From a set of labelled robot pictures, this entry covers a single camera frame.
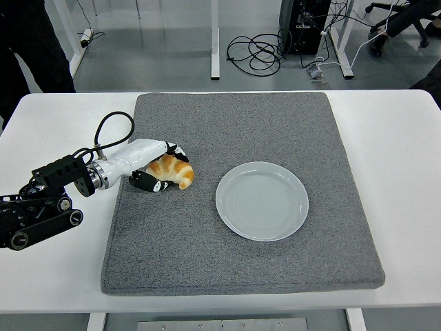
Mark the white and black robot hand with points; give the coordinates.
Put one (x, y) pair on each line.
(138, 153)

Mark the golden croissant bread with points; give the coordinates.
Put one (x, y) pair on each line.
(172, 169)

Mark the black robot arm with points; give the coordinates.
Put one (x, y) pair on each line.
(55, 172)

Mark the pale grey round plate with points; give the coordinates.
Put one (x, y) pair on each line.
(262, 201)

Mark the grey metal plate with screws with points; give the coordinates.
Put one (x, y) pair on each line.
(220, 325)

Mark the grey fabric mat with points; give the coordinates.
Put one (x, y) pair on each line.
(234, 124)

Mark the white desk leg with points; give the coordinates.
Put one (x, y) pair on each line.
(344, 55)
(215, 41)
(77, 58)

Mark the standing person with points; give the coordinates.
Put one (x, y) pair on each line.
(27, 41)

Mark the white table leg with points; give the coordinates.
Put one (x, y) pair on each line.
(356, 320)
(95, 322)

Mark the grey floor socket box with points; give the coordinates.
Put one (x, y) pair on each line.
(317, 74)

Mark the black computer tower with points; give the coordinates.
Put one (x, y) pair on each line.
(303, 31)

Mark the black office chair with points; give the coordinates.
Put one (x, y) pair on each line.
(375, 6)

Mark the seated person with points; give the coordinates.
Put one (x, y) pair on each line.
(406, 20)

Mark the dark bulky object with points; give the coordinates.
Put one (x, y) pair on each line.
(430, 82)

